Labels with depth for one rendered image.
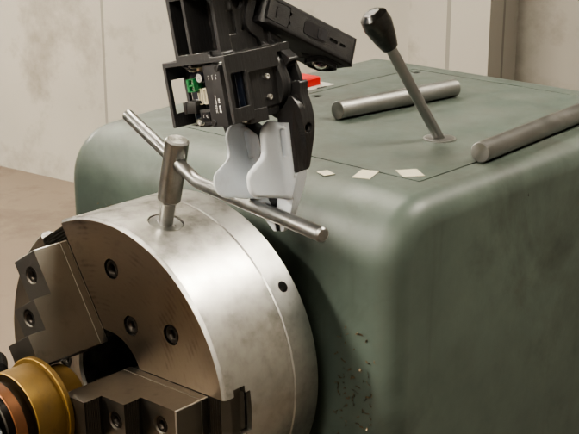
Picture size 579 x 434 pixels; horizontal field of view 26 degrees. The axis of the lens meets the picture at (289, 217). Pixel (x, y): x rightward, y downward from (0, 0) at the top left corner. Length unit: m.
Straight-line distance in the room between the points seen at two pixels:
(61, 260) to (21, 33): 4.65
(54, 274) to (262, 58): 0.34
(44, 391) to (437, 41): 3.25
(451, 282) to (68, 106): 4.56
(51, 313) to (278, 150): 0.31
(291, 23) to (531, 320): 0.51
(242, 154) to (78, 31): 4.57
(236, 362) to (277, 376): 0.05
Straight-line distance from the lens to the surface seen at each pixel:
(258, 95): 0.97
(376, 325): 1.17
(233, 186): 1.01
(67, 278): 1.21
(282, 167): 1.00
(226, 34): 0.97
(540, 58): 4.33
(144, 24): 5.30
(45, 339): 1.18
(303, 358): 1.18
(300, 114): 0.98
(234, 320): 1.12
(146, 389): 1.15
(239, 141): 1.02
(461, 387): 1.29
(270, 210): 1.00
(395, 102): 1.51
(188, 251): 1.14
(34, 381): 1.14
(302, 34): 1.02
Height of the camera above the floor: 1.59
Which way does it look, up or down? 18 degrees down
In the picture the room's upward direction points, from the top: straight up
